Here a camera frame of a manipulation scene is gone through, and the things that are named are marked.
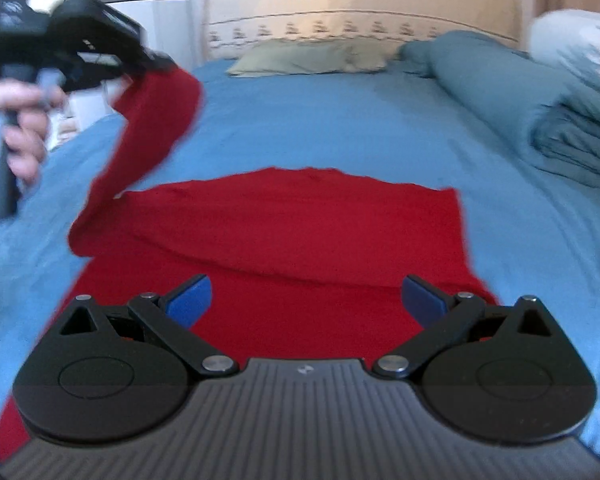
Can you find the beige headboard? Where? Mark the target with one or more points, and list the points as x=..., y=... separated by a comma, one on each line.
x=360, y=15

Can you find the blue bed sheet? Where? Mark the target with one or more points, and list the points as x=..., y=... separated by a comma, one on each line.
x=330, y=125

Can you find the person's left hand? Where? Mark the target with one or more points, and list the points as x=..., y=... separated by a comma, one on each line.
x=22, y=125

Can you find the pale green pillow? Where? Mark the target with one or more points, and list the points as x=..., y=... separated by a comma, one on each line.
x=310, y=56

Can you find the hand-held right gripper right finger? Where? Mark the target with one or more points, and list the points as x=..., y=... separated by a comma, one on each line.
x=422, y=302

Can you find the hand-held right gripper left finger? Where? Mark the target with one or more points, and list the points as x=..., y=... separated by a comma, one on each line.
x=192, y=300

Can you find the red sweater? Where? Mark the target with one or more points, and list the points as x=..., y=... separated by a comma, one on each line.
x=280, y=270

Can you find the white pillow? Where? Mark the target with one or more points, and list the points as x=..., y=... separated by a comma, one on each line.
x=575, y=40

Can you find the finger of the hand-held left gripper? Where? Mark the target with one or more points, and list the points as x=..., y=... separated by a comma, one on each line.
x=152, y=60

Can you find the folded blue duvet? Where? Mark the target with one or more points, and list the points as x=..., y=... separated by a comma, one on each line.
x=520, y=105

